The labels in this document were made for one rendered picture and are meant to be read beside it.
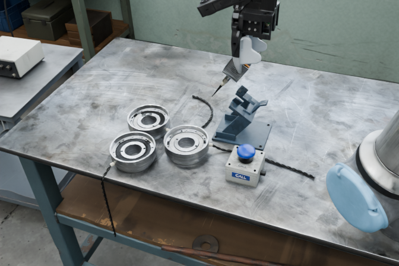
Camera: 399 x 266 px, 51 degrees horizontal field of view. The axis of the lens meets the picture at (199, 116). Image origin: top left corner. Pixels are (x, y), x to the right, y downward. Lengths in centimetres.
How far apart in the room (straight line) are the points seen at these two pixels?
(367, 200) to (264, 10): 40
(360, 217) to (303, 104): 52
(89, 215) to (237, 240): 42
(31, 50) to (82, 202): 63
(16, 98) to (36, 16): 135
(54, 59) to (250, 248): 103
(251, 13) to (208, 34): 189
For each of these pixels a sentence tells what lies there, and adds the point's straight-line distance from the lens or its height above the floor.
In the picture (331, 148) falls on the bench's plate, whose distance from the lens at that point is 104.
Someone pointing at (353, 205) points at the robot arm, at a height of 97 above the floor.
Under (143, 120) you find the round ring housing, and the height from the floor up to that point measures 82.
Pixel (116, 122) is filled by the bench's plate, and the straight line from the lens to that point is 111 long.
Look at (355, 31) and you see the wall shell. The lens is 251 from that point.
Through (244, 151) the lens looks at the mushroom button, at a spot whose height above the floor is 87.
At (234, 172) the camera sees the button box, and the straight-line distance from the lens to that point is 90.
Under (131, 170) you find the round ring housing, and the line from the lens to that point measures 95.
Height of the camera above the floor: 148
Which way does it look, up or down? 38 degrees down
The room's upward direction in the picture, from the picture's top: 2 degrees counter-clockwise
